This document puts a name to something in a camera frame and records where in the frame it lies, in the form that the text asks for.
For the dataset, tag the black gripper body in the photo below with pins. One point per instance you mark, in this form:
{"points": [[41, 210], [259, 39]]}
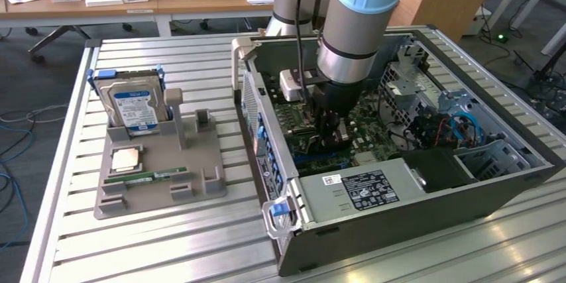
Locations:
{"points": [[337, 99]]}

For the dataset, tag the graphics card with metal bracket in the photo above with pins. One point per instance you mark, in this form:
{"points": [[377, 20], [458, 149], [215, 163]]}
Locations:
{"points": [[317, 148]]}

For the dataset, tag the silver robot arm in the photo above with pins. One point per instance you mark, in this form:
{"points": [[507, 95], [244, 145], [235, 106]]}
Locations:
{"points": [[353, 31]]}

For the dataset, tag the CPU socket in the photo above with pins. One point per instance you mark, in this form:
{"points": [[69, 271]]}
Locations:
{"points": [[304, 115]]}

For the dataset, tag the green motherboard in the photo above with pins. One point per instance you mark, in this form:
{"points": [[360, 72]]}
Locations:
{"points": [[375, 130]]}

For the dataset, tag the silver chipset heatsink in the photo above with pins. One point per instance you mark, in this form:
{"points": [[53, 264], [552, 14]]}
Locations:
{"points": [[365, 158]]}

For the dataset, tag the blue expansion slot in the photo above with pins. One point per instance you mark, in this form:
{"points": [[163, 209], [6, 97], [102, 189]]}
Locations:
{"points": [[300, 158]]}

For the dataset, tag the metal drive cage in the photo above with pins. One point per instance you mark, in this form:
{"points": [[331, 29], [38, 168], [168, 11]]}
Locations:
{"points": [[415, 104]]}

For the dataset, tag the blue card retention clip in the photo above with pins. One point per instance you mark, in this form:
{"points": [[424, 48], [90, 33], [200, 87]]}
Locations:
{"points": [[277, 180]]}

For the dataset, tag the grey power supply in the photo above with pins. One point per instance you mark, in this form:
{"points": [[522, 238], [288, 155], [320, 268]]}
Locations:
{"points": [[335, 197]]}

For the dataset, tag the blue case latch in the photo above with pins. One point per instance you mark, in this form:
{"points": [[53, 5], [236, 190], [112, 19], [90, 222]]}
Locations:
{"points": [[277, 211]]}

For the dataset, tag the open grey PC case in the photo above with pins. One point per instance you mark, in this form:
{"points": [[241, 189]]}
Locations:
{"points": [[397, 216]]}

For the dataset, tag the wooden office desk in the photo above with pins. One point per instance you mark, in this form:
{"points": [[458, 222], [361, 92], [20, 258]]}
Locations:
{"points": [[44, 9], [212, 1]]}

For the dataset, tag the device with green light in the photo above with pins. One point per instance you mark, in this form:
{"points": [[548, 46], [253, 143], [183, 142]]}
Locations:
{"points": [[500, 36]]}

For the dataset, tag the grey parts rack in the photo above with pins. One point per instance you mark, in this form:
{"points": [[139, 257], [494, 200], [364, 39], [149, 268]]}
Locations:
{"points": [[155, 197]]}

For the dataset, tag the hard disk in blue carrier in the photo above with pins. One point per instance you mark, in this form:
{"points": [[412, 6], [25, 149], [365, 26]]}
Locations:
{"points": [[132, 110]]}

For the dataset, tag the silver CPU chip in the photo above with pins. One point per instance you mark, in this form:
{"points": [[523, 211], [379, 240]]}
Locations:
{"points": [[122, 160]]}

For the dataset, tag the black tripod stand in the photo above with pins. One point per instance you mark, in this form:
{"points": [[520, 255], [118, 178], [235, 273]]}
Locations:
{"points": [[540, 72]]}

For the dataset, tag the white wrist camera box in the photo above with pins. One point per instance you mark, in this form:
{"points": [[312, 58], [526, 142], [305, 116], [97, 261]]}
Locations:
{"points": [[291, 85]]}

